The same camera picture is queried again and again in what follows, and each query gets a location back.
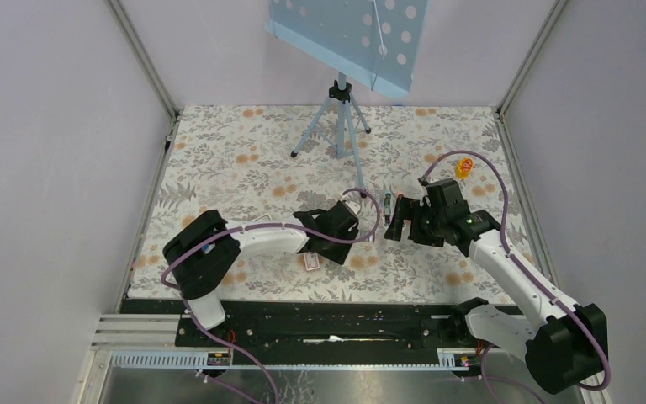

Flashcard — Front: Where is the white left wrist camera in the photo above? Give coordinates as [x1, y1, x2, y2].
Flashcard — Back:
[343, 200, 361, 215]

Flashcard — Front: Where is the red white staple box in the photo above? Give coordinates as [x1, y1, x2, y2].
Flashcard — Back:
[304, 252, 320, 271]

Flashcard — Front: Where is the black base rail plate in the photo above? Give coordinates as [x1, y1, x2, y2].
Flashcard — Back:
[175, 299, 506, 366]

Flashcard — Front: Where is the floral patterned table mat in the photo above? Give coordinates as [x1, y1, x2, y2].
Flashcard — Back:
[127, 106, 534, 305]

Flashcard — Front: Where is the blue playing card box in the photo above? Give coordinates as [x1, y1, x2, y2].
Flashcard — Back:
[256, 214, 273, 222]

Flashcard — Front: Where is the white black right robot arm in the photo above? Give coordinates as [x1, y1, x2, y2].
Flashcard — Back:
[384, 179, 609, 394]

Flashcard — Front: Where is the yellow red small toy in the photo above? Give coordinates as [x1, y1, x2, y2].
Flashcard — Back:
[455, 157, 474, 179]

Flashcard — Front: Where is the grey cable duct strip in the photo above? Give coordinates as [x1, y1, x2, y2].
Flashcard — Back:
[111, 349, 471, 375]

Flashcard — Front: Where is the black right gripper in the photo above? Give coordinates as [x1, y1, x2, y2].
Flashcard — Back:
[384, 196, 447, 248]

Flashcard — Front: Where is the blue music stand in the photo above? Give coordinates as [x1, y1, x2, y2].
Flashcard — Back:
[266, 0, 429, 189]

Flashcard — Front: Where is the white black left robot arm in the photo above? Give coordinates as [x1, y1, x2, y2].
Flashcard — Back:
[162, 200, 360, 346]

